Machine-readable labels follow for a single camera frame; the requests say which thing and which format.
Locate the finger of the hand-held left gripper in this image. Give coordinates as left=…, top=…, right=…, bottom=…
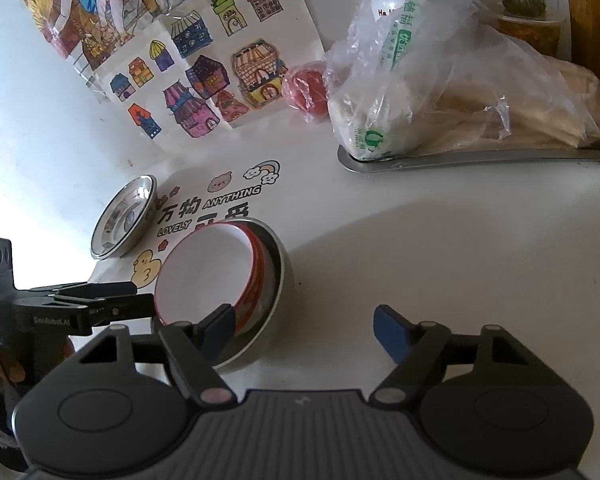
left=82, top=294, right=154, bottom=332
left=30, top=281, right=139, bottom=307

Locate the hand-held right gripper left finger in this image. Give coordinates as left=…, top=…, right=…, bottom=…
left=67, top=303, right=239, bottom=408

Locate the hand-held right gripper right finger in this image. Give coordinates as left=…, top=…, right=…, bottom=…
left=370, top=304, right=537, bottom=407

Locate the stainless steel bowl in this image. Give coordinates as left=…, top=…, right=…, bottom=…
left=152, top=217, right=297, bottom=372

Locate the person's left hand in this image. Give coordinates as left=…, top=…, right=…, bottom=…
left=0, top=344, right=29, bottom=397

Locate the white printed table mat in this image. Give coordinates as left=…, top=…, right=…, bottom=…
left=87, top=20, right=600, bottom=413

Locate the metal tray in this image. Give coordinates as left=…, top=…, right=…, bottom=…
left=336, top=129, right=600, bottom=176

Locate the coloured drawing of houses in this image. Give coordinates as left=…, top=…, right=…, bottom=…
left=66, top=0, right=327, bottom=147

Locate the clear plastic bag green print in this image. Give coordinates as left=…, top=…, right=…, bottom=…
left=324, top=0, right=483, bottom=162

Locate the red ball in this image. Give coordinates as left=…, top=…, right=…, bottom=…
left=281, top=59, right=329, bottom=124

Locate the clear bag of flatbread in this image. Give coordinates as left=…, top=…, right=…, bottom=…
left=414, top=24, right=600, bottom=155

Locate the small cactus in pot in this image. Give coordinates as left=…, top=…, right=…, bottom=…
left=494, top=0, right=567, bottom=57

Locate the brown wooden door frame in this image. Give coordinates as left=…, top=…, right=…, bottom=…
left=561, top=0, right=600, bottom=128

